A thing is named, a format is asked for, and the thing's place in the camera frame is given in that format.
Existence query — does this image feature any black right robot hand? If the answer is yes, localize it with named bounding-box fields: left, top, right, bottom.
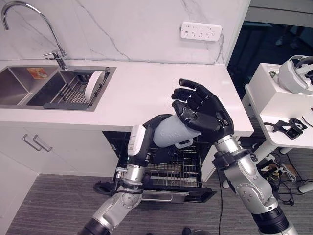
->
left=171, top=78, right=235, bottom=143

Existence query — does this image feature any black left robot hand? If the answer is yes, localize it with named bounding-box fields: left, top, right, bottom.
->
left=127, top=114, right=175, bottom=165

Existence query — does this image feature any pale grey mug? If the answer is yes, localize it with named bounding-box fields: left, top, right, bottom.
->
left=152, top=114, right=201, bottom=149

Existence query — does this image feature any black dishwasher drawer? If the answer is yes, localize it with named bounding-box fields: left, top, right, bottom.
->
left=94, top=131, right=218, bottom=204

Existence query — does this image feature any white side table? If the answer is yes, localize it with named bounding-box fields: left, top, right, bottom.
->
left=241, top=83, right=313, bottom=194

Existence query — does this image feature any white round plate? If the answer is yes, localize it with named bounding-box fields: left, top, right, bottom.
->
left=84, top=70, right=105, bottom=100

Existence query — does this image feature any white box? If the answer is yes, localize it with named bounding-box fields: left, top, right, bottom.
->
left=251, top=62, right=313, bottom=117

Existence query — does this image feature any grey sink dish rack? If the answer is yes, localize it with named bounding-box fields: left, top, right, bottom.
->
left=43, top=67, right=110, bottom=110

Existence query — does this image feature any white headset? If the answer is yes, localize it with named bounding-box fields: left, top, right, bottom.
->
left=278, top=55, right=313, bottom=95

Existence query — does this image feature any stainless steel double sink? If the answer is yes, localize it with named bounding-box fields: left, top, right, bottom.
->
left=0, top=65, right=117, bottom=112

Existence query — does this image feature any orange sink sticker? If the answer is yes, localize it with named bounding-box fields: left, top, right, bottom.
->
left=27, top=68, right=48, bottom=79

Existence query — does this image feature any chrome gooseneck faucet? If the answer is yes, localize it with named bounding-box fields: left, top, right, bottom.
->
left=0, top=0, right=69, bottom=71

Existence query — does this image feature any wire dishwasher rack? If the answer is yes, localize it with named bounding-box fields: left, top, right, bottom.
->
left=144, top=144, right=203, bottom=189

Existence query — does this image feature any white power strip cable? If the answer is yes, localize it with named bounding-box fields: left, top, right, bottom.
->
left=212, top=33, right=225, bottom=65

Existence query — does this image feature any white wall power strip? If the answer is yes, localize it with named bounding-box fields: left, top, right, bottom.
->
left=180, top=21, right=223, bottom=42

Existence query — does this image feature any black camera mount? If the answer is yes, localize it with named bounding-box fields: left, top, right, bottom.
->
left=264, top=117, right=309, bottom=140

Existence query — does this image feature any black floor cable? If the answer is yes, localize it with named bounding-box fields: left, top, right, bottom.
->
left=215, top=168, right=227, bottom=235

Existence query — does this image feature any silver cabinet handle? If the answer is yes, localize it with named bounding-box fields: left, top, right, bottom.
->
left=33, top=134, right=53, bottom=152
left=22, top=134, right=42, bottom=150

